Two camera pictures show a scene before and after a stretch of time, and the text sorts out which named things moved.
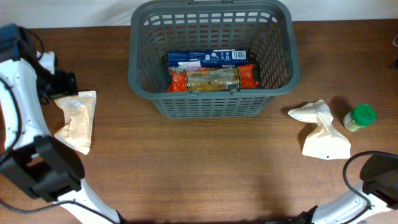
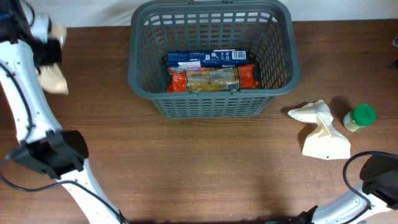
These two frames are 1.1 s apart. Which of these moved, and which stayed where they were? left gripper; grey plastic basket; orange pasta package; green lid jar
Moved: left gripper
Stayed: orange pasta package; green lid jar; grey plastic basket
